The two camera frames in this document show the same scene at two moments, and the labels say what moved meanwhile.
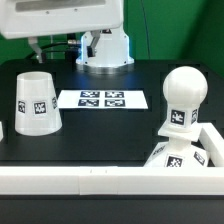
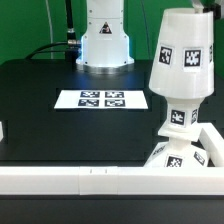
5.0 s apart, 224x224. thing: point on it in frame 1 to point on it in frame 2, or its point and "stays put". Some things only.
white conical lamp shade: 37,111 to 184,62
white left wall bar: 1,131 stays put
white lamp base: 178,151 stays put
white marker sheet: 103,99 stays put
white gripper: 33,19 to 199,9
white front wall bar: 111,180 stays put
